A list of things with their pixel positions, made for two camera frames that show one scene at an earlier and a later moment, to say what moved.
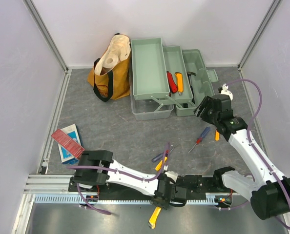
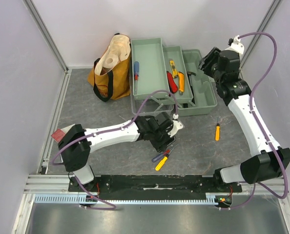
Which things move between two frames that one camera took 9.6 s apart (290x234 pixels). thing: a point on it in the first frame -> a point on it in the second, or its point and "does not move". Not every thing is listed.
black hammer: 189,74 does not move
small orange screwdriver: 217,135 does not move
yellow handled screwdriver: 158,165 does not move
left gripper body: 163,205 -> 161,140
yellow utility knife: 152,221 -> 175,72
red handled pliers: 172,85 does not move
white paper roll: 110,61 does not move
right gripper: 206,110 -> 207,62
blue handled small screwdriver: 199,139 -> 136,72
